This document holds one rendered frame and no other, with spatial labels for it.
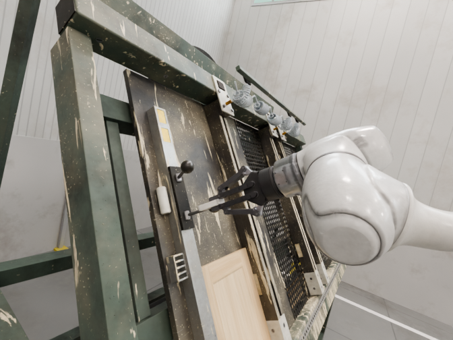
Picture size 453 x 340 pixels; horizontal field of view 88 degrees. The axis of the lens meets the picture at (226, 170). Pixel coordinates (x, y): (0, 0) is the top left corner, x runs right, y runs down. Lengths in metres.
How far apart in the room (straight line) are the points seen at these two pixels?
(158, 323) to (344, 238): 0.56
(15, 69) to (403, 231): 1.30
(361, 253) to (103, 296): 0.46
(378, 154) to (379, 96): 3.98
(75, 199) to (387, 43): 4.59
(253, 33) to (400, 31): 2.40
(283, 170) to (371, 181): 0.20
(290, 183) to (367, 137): 0.16
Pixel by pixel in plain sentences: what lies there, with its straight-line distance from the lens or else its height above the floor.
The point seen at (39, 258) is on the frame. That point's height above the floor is 0.79.
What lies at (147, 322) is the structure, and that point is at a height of 1.14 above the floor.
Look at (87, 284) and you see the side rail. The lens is 0.61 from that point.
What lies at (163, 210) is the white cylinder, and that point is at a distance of 0.72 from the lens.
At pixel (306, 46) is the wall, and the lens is 4.86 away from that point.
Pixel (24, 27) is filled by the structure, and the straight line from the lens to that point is 1.29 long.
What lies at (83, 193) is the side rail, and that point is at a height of 1.44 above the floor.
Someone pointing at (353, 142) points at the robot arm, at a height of 1.66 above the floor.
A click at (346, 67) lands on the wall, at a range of 4.60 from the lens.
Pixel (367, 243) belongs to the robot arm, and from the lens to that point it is 0.31.
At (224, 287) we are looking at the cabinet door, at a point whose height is 1.15.
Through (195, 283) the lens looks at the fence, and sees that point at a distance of 0.74.
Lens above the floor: 1.60
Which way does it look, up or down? 4 degrees down
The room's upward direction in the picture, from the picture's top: 13 degrees clockwise
